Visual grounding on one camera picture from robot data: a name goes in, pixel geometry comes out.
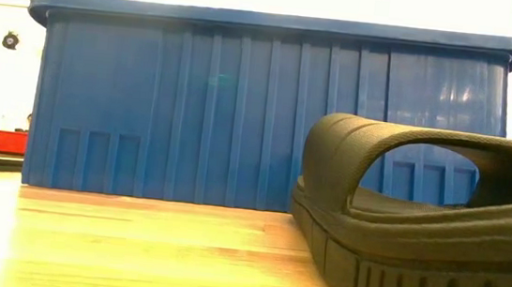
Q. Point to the round black wall fixture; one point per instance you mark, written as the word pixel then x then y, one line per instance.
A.
pixel 10 40

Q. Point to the red box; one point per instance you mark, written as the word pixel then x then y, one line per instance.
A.
pixel 8 143

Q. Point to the blue plastic bin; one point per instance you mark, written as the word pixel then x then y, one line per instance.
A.
pixel 240 114

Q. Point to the black rubber slide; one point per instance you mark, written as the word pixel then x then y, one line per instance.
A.
pixel 413 272

